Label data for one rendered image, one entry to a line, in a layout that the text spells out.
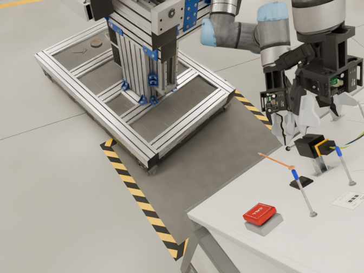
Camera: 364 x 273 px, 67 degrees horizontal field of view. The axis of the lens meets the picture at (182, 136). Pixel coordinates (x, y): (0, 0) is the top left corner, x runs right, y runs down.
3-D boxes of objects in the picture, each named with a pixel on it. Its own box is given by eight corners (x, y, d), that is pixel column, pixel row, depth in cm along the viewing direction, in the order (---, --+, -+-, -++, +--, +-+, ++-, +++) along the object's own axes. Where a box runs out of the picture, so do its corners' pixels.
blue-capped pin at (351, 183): (352, 181, 56) (336, 144, 55) (358, 183, 55) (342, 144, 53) (346, 184, 56) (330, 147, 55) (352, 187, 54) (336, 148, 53)
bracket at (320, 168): (326, 166, 67) (318, 148, 66) (333, 167, 65) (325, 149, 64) (311, 175, 66) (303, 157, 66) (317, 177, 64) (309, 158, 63)
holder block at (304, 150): (313, 147, 68) (307, 132, 67) (330, 150, 62) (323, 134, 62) (299, 155, 67) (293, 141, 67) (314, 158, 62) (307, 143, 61)
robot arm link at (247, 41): (236, 27, 87) (243, 15, 76) (272, 31, 86) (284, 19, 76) (233, 53, 87) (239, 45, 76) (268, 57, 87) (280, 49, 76)
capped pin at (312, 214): (311, 212, 53) (289, 163, 51) (319, 213, 52) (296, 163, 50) (307, 216, 52) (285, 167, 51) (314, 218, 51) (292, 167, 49)
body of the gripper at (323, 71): (328, 108, 47) (324, 40, 40) (293, 93, 54) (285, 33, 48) (364, 88, 48) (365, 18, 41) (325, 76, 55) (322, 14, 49)
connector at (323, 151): (321, 147, 64) (318, 139, 63) (338, 148, 59) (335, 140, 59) (311, 153, 63) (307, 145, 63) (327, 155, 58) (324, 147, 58)
